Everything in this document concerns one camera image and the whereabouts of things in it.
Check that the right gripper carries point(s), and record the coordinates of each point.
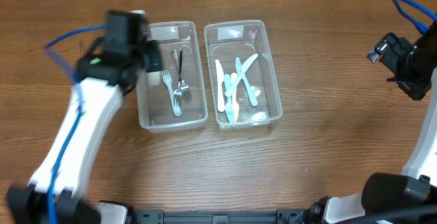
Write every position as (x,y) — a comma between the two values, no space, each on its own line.
(399,77)

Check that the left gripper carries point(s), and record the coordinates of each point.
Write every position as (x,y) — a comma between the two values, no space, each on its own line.
(152,57)

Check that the white plastic fork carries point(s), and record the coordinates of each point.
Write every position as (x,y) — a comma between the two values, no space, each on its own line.
(174,103)

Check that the dark-handled metal fork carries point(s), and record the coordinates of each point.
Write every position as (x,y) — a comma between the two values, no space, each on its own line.
(178,91)

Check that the white plastic knife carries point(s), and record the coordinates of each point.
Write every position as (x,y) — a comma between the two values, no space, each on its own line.
(243,69)
(220,80)
(228,106)
(252,99)

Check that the yellow plastic knife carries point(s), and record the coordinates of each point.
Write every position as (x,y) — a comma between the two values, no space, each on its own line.
(234,103)

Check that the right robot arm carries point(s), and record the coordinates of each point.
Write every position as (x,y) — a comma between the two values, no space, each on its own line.
(410,195)

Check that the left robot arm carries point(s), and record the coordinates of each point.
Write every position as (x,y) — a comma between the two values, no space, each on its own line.
(103,76)

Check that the left clear plastic container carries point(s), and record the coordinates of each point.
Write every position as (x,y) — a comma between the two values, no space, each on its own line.
(154,105)

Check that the clear plastic container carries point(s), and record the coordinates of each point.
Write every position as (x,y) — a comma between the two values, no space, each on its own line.
(154,105)
(242,38)

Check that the right clear plastic container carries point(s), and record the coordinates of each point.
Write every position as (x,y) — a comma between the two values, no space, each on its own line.
(242,38)

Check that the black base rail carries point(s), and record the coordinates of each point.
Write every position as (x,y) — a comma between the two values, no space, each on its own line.
(211,217)

